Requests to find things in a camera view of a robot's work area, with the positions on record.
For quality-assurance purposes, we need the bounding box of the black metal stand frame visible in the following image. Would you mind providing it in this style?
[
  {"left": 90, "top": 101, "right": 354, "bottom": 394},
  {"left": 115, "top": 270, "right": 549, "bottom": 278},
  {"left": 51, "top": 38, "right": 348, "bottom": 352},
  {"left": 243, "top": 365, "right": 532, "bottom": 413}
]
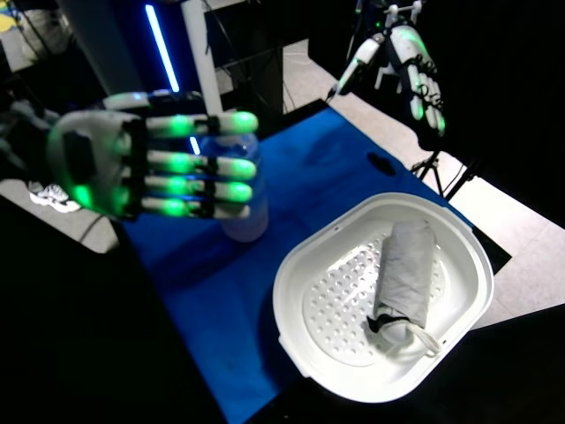
[{"left": 206, "top": 39, "right": 302, "bottom": 117}]

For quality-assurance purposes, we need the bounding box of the blue water bottle white cap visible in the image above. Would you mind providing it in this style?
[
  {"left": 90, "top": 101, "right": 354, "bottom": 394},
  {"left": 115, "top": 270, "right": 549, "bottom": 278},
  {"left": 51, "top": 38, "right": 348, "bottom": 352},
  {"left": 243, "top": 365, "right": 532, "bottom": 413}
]
[{"left": 193, "top": 132, "right": 270, "bottom": 243}]

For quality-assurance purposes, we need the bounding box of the blue table cloth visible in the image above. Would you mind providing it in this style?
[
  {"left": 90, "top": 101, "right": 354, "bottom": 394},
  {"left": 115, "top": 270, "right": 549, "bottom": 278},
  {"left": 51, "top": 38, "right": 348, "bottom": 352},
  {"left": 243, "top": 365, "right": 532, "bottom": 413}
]
[{"left": 118, "top": 108, "right": 476, "bottom": 423}]

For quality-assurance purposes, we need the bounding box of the grey upright column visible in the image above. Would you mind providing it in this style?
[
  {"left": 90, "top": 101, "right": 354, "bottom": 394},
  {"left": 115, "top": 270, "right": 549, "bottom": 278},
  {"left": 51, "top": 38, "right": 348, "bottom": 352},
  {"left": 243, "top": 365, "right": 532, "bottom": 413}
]
[{"left": 55, "top": 0, "right": 149, "bottom": 97}]

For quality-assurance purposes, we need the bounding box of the black tripod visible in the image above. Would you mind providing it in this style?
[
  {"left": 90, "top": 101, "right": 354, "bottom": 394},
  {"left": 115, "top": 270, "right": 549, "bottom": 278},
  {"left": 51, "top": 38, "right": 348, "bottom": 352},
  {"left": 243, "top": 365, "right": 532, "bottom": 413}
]
[{"left": 410, "top": 149, "right": 477, "bottom": 201}]

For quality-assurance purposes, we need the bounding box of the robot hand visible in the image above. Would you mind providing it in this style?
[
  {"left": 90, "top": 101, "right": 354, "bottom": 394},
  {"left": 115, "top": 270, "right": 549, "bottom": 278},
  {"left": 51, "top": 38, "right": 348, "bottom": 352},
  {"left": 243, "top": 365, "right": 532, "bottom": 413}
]
[
  {"left": 46, "top": 90, "right": 260, "bottom": 222},
  {"left": 328, "top": 24, "right": 447, "bottom": 138}
]

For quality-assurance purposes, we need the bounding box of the grey umbrella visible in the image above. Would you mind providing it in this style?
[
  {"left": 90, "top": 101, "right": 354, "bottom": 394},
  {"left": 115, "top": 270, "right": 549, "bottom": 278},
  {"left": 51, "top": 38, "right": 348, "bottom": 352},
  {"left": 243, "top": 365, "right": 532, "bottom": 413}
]
[{"left": 365, "top": 219, "right": 442, "bottom": 358}]

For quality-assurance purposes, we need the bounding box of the blue-white LED light strip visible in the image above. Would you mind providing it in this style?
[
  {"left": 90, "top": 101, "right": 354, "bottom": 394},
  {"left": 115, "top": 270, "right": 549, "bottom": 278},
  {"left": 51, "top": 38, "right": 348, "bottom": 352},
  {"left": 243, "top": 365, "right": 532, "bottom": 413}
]
[{"left": 144, "top": 4, "right": 202, "bottom": 156}]

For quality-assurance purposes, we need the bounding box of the white perforated plastic basin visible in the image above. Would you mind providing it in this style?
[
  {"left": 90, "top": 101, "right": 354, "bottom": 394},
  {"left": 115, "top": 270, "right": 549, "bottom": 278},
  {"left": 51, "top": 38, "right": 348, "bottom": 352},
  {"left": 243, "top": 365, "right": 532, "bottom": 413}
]
[{"left": 272, "top": 190, "right": 494, "bottom": 404}]

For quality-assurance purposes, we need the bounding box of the white sneaker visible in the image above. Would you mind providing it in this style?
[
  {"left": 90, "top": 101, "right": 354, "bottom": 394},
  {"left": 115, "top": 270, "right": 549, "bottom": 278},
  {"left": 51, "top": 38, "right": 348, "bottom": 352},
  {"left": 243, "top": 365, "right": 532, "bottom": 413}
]
[
  {"left": 43, "top": 187, "right": 83, "bottom": 215},
  {"left": 27, "top": 180, "right": 59, "bottom": 205}
]

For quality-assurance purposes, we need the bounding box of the white upright post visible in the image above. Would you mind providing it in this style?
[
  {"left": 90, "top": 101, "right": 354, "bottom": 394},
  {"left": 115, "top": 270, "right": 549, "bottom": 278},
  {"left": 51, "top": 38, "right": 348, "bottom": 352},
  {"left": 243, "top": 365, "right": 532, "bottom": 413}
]
[{"left": 181, "top": 0, "right": 224, "bottom": 117}]

